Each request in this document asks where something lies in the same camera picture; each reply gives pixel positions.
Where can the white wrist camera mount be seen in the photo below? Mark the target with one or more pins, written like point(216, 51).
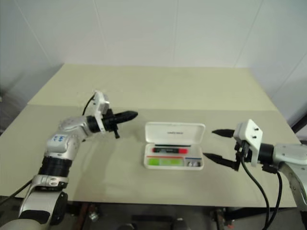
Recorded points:
point(250, 136)
point(99, 110)

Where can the white hinged pencil case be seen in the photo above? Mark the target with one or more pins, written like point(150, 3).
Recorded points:
point(175, 131)

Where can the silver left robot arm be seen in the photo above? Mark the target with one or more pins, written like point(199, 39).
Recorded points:
point(62, 143)

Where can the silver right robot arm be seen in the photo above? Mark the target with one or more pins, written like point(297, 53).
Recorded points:
point(287, 153)

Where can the metallic caster under table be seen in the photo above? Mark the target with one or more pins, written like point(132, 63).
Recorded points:
point(93, 215)

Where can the black marker with red cap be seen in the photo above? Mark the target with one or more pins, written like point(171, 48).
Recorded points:
point(168, 150)

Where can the green highlighter pen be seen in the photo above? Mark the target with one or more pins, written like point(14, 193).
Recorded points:
point(165, 162)

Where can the dark rounded shape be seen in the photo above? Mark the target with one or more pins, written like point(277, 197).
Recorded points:
point(127, 226)
point(180, 224)

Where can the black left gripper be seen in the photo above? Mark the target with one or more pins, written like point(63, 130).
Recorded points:
point(109, 121)

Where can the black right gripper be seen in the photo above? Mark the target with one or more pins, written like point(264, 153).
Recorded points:
point(243, 152)

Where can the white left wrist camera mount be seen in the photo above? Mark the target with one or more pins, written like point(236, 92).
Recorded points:
point(99, 110)

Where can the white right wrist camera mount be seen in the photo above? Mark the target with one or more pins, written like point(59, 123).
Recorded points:
point(250, 136)

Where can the dark table frame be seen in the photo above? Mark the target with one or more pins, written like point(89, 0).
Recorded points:
point(144, 207)

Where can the dark stand behind table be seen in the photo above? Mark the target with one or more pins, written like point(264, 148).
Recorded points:
point(299, 129)

